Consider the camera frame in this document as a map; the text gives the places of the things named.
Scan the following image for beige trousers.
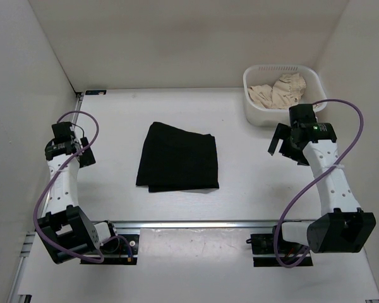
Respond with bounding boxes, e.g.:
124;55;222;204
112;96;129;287
247;73;307;110

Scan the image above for white front cover board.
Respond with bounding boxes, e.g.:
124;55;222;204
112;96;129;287
19;229;379;302

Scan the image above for front aluminium rail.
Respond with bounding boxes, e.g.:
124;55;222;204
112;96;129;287
44;220;344;230

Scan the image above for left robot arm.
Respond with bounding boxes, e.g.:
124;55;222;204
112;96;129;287
37;122;120;254

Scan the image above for dark blue label sticker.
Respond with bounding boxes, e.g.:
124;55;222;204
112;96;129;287
85;90;107;95

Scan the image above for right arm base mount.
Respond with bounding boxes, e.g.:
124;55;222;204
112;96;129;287
246;229;314;268

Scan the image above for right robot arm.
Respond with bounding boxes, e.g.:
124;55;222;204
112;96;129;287
268;104;376;254

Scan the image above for white plastic laundry basket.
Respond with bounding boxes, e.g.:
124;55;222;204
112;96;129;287
243;64;326;127

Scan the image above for left aluminium rail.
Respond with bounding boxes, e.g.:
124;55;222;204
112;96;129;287
6;92;85;303

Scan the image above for black trousers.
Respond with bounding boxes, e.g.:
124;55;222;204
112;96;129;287
136;122;219;193

